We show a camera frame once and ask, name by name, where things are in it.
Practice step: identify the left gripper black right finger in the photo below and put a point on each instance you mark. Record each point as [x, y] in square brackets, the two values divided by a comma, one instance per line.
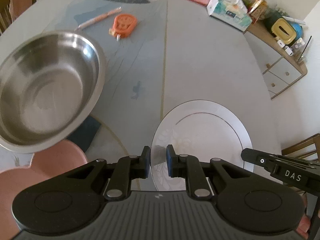
[245, 200]

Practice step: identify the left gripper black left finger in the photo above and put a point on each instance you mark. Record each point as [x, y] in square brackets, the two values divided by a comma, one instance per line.
[72, 200]

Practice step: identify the pink bear-shaped plate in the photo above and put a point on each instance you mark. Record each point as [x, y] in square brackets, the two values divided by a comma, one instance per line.
[44, 165]

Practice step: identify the white round ceramic plate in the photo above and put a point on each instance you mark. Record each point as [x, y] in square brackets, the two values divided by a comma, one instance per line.
[201, 128]

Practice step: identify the large stainless steel bowl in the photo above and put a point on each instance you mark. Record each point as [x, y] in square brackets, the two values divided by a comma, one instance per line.
[49, 86]

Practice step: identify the wooden chair right side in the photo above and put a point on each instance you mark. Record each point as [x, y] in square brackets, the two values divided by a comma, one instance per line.
[307, 149]

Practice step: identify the wooden chair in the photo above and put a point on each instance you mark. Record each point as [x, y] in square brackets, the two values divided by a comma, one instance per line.
[15, 2]
[307, 149]

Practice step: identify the yellow tissue holder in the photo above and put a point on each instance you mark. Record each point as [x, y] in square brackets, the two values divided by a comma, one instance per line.
[282, 29]

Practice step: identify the tissue box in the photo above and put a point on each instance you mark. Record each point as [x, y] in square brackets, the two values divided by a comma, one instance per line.
[232, 12]

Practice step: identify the orange tape measure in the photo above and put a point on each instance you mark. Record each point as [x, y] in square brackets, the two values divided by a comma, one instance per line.
[123, 26]

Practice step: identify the pink pen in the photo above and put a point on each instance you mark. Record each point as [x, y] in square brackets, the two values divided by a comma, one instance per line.
[98, 18]

